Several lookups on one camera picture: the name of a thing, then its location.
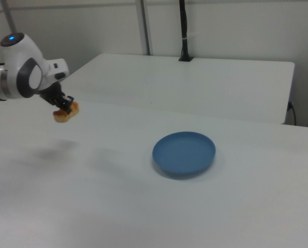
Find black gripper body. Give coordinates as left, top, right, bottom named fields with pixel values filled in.
left=39, top=82, right=65, bottom=105

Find golden brown bread roll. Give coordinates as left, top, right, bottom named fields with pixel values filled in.
left=52, top=101, right=81, bottom=123

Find blue round plate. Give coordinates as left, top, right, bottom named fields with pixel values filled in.
left=152, top=131, right=217, bottom=181

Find white side table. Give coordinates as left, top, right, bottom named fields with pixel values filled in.
left=58, top=53, right=296, bottom=125

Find grey partition post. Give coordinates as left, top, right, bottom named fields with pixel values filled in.
left=135, top=0, right=152, bottom=56
left=0, top=0, right=17, bottom=36

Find black camera pole with clamp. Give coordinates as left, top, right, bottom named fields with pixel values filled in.
left=178, top=0, right=194, bottom=63

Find black cable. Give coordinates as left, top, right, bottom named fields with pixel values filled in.
left=287, top=100, right=297, bottom=126

